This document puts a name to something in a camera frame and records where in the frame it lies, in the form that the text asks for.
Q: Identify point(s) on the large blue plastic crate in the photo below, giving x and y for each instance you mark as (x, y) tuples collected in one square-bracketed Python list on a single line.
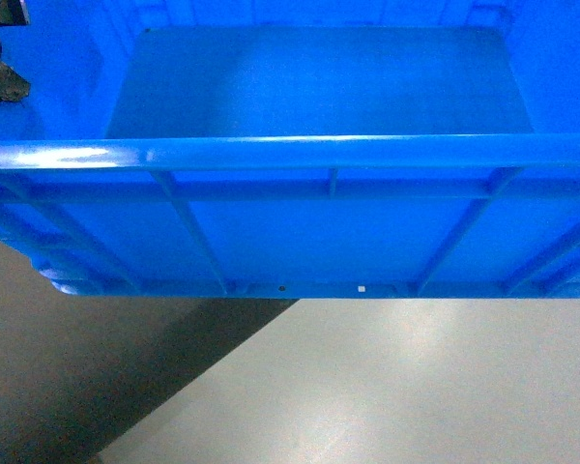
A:
[(295, 149)]

